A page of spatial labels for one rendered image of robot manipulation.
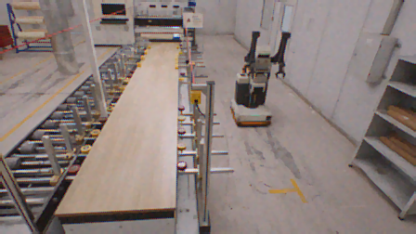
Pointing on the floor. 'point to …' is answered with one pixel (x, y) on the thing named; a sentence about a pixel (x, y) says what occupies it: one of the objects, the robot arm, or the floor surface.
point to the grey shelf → (402, 80)
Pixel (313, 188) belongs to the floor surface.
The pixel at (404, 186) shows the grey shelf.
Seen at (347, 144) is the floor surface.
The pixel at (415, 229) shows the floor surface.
